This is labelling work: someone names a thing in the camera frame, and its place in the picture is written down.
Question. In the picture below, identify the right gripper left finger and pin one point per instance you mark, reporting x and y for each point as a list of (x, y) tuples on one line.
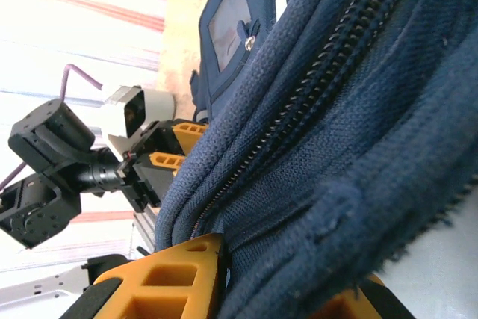
[(164, 281)]

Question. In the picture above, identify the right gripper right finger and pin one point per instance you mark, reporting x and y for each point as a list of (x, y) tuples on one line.
[(366, 304)]

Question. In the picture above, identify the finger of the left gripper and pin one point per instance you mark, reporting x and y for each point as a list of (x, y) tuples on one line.
[(168, 160), (190, 130)]

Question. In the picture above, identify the navy blue backpack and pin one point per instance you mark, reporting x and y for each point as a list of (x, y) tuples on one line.
[(336, 128)]

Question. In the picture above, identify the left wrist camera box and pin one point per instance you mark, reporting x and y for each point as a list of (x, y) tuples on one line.
[(149, 110)]

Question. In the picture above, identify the aluminium rail frame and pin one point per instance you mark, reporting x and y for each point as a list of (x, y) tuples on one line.
[(145, 229)]

